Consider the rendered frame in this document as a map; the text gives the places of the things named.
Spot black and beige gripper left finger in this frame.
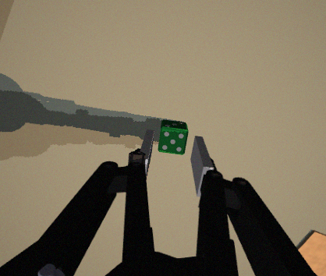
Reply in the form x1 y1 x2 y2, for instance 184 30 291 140
0 129 157 276

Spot orange mat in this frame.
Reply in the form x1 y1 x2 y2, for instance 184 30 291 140
297 230 326 276

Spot green die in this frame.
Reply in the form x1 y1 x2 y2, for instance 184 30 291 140
158 120 189 155

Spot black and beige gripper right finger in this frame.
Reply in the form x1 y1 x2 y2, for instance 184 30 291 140
190 136 317 276

